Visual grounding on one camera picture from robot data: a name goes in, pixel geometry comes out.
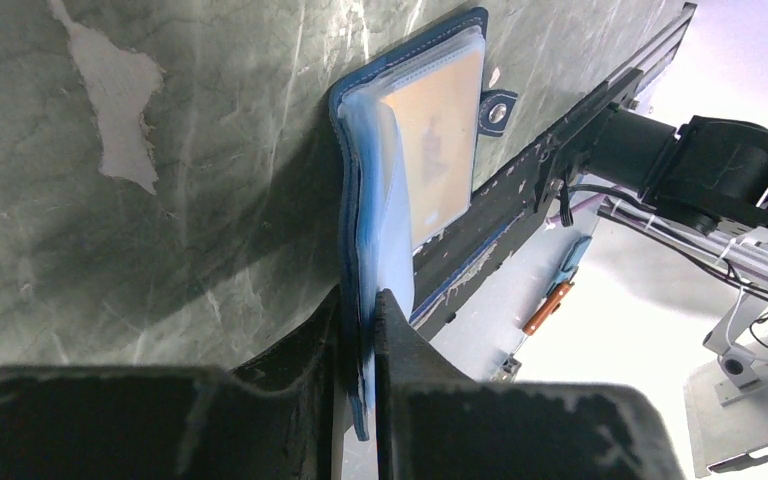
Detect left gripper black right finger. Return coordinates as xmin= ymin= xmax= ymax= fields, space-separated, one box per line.
xmin=374 ymin=290 xmax=683 ymax=479

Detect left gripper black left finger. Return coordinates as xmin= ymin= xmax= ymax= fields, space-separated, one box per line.
xmin=0 ymin=289 xmax=340 ymax=479

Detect blue leather card holder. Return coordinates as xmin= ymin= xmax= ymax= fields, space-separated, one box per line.
xmin=328 ymin=6 xmax=518 ymax=442

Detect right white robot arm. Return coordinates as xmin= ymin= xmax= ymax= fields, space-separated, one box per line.
xmin=560 ymin=109 xmax=768 ymax=243

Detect orange blue tool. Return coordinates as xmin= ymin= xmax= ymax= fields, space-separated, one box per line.
xmin=522 ymin=235 xmax=592 ymax=337

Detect black base frame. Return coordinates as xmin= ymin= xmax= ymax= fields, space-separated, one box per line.
xmin=410 ymin=1 xmax=693 ymax=339

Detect white camera stand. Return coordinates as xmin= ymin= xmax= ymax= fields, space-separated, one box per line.
xmin=684 ymin=294 xmax=768 ymax=478

